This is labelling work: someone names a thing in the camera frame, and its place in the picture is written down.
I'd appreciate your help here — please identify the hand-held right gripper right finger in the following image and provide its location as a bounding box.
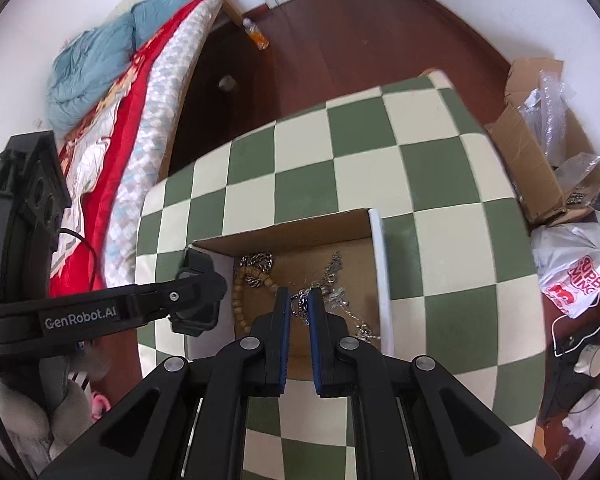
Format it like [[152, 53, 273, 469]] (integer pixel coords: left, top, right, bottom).
[[307, 287, 563, 480]]

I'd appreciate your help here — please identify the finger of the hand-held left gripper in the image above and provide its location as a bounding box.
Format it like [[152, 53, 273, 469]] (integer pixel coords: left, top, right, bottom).
[[129, 275, 228, 323]]

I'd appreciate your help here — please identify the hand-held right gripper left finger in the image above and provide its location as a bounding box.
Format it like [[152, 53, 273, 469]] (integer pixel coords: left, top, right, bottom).
[[40, 287, 294, 480]]

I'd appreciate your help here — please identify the silver butterfly necklace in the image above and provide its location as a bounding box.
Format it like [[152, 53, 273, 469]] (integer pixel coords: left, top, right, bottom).
[[327, 286, 382, 345]]

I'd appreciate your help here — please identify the wooden bead bracelet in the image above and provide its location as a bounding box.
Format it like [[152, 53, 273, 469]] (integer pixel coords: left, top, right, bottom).
[[231, 264, 262, 334]]

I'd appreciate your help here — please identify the silver charm necklace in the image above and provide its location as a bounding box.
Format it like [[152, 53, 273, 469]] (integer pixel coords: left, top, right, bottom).
[[322, 250, 344, 287]]

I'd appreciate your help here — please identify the chunky silver chain bracelet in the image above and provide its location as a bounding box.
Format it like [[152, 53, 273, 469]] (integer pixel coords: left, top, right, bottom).
[[239, 252, 276, 289]]

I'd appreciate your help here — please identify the white cardboard box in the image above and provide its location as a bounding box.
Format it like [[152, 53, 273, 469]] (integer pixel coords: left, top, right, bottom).
[[183, 207, 399, 382]]

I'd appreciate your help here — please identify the bed with red blanket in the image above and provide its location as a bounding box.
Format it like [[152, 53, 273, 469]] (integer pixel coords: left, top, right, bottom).
[[49, 0, 217, 299]]

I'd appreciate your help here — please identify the grey plush cloth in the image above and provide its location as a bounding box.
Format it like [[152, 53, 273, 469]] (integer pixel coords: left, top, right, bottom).
[[0, 349, 110, 466]]

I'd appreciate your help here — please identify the diamond-patterned mattress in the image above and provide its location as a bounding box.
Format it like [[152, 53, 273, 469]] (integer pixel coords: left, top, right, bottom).
[[102, 0, 227, 289]]

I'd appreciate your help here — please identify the blue quilt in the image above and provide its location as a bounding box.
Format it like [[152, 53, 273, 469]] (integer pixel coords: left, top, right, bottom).
[[46, 11, 137, 134]]

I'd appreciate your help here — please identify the green checkered tablecloth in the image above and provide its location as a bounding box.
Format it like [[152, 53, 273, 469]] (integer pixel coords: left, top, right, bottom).
[[135, 67, 549, 480]]

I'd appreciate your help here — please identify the white plastic bag red print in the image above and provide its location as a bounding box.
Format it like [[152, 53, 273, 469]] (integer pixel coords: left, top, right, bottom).
[[530, 222, 600, 319]]

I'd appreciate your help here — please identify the white round dish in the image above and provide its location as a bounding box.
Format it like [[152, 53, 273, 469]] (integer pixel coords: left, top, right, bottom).
[[569, 387, 600, 414]]

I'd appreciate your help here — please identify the white cup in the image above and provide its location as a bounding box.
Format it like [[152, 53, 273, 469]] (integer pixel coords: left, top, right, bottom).
[[574, 342, 600, 377]]

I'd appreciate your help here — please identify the brown cardboard box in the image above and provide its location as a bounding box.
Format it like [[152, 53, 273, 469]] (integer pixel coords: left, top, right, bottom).
[[484, 57, 600, 227]]

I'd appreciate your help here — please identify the blue pillow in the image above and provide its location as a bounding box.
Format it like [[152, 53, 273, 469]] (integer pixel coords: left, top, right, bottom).
[[131, 0, 227, 52]]

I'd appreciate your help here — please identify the orange liquid bottle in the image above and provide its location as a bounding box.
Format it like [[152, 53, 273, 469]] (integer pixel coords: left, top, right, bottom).
[[242, 18, 271, 51]]

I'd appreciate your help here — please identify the clear bubble wrap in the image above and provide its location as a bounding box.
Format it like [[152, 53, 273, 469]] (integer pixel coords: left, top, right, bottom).
[[519, 69, 582, 162]]

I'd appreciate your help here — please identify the black cable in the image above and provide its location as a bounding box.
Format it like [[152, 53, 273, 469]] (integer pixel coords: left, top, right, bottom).
[[55, 227, 99, 294]]

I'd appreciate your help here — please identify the white cable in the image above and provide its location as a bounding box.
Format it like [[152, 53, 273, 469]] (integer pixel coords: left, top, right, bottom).
[[550, 280, 600, 361]]

